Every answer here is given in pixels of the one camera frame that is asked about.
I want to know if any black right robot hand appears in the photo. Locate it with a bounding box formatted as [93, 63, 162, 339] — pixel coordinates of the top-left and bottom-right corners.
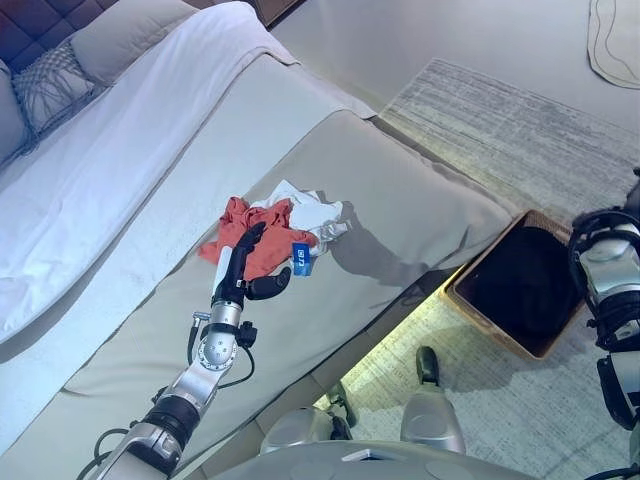
[622, 167, 640, 214]

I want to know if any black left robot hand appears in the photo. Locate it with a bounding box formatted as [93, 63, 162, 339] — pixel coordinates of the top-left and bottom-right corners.
[209, 221, 295, 305]

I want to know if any orange garment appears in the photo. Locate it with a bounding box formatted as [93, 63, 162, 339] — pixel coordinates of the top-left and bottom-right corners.
[197, 196, 319, 281]

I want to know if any blue white printed tag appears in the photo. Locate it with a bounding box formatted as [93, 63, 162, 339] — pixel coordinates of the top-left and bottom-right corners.
[289, 241, 315, 278]

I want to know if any white garment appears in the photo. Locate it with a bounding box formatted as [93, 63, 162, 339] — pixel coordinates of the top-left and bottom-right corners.
[249, 179, 359, 259]

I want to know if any black garment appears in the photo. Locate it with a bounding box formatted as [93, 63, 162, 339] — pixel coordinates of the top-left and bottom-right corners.
[457, 229, 584, 351]

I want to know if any brown wicker basket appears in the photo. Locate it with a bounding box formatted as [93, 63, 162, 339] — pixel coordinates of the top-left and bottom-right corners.
[446, 208, 589, 360]

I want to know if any beige upholstered bed base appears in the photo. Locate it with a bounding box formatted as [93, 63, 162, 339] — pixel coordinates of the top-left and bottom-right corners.
[169, 114, 526, 480]

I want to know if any bed with white duvet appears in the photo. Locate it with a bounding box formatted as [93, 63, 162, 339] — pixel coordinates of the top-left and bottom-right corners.
[0, 112, 524, 480]

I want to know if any grey striped rug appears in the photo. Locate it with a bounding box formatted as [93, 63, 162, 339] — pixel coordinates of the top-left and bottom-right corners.
[319, 57, 640, 480]

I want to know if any small irregular beige mat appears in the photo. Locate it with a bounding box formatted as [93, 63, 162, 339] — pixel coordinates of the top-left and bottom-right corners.
[585, 0, 640, 90]

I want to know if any white duvet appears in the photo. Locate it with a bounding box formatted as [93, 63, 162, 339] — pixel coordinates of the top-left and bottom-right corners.
[0, 0, 299, 346]

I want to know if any robot left leg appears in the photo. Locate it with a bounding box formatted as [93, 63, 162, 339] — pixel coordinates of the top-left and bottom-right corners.
[259, 382, 359, 454]

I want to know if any robot leg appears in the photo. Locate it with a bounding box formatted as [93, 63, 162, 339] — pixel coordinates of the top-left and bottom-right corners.
[399, 344, 469, 456]
[259, 382, 359, 454]

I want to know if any grey robot torso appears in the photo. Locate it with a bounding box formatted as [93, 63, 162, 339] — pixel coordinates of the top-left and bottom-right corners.
[214, 439, 541, 480]

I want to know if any robot right leg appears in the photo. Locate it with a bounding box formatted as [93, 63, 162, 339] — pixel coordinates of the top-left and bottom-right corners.
[399, 344, 469, 456]

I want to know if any beige pillow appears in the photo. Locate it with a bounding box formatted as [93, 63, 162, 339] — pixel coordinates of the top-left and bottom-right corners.
[69, 0, 201, 86]
[0, 59, 29, 166]

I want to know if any grey fringed decorative pillow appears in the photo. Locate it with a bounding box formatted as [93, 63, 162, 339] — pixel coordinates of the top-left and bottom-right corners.
[9, 39, 99, 136]

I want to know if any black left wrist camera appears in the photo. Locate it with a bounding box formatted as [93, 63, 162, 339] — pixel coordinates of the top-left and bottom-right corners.
[236, 322, 259, 349]

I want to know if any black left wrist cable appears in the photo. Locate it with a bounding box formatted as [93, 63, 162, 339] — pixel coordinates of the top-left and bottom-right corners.
[214, 344, 256, 391]

